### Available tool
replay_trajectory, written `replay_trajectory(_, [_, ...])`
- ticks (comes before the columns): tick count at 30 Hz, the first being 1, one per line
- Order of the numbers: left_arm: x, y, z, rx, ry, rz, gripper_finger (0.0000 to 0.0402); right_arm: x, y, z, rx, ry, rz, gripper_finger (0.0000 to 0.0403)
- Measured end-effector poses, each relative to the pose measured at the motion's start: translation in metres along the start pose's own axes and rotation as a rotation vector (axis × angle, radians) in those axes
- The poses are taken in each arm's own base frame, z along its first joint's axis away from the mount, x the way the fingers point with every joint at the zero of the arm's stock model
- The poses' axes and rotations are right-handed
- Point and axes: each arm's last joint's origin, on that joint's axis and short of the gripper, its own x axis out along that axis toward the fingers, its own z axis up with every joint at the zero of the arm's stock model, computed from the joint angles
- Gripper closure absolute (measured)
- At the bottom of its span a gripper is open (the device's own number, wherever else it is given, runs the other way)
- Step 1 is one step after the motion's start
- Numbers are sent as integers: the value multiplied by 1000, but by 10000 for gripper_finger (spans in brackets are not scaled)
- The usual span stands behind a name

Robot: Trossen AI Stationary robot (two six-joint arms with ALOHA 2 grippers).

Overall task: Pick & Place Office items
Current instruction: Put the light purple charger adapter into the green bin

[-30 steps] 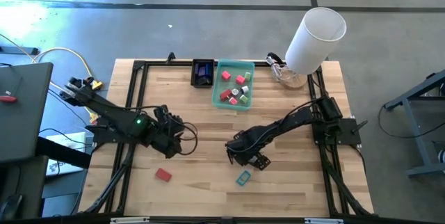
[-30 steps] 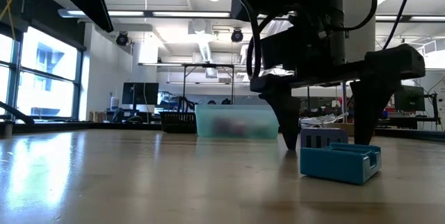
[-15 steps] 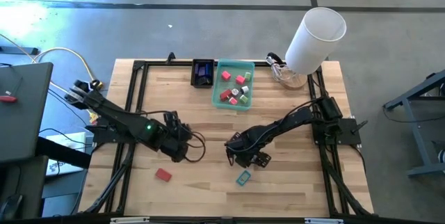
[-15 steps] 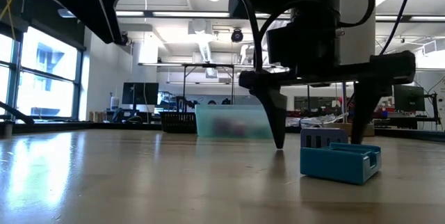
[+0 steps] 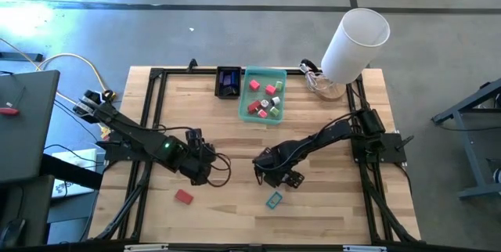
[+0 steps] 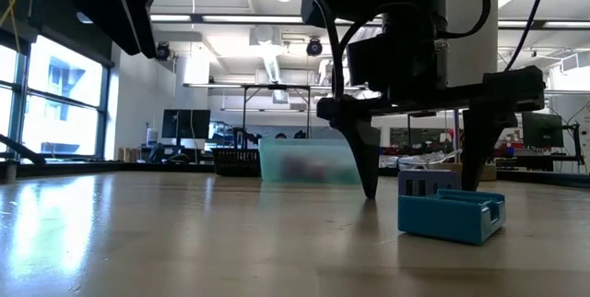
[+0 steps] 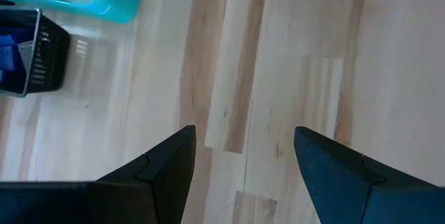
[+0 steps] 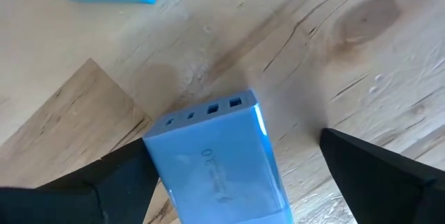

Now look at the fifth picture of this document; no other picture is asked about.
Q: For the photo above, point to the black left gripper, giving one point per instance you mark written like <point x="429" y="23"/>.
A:
<point x="197" y="162"/>

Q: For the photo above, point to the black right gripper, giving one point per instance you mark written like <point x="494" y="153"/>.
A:
<point x="278" y="171"/>

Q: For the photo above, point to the red rectangular block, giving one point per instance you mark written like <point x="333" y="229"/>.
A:
<point x="254" y="106"/>
<point x="184" y="196"/>

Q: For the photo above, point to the purple rectangular block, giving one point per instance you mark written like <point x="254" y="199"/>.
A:
<point x="224" y="79"/>

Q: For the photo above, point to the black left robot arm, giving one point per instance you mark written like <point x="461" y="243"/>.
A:
<point x="133" y="134"/>

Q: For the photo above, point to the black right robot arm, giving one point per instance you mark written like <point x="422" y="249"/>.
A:
<point x="321" y="138"/>

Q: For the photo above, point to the teal rectangular holder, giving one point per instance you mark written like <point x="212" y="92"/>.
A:
<point x="274" y="200"/>

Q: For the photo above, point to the small black bin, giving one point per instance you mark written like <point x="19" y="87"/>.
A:
<point x="228" y="94"/>

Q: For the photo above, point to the teal translucent bin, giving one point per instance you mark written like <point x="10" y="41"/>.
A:
<point x="264" y="75"/>

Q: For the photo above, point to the small black clamp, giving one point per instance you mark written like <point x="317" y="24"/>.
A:
<point x="192" y="63"/>

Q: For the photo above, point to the white printed sheet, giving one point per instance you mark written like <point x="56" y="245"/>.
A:
<point x="78" y="158"/>

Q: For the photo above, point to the white shade table lamp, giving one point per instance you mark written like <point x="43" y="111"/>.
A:
<point x="352" y="48"/>

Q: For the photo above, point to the dark grey desk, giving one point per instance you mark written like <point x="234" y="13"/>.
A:
<point x="27" y="134"/>

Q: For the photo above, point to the black computer mouse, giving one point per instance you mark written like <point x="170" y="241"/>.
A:
<point x="11" y="232"/>

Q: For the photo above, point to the black floor bar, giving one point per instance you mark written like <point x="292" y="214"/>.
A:
<point x="21" y="56"/>

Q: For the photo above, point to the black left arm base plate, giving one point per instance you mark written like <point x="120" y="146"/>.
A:
<point x="113" y="154"/>

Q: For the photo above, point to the black aluminium table frame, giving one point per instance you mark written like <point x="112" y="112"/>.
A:
<point x="176" y="71"/>

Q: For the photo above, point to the white metal bracket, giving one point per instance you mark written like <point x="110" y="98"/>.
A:
<point x="365" y="249"/>
<point x="145" y="248"/>

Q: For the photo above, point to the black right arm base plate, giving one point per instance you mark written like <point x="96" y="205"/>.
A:
<point x="391" y="148"/>

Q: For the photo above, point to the blue-grey metal cart frame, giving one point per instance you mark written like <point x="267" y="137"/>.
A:
<point x="469" y="101"/>

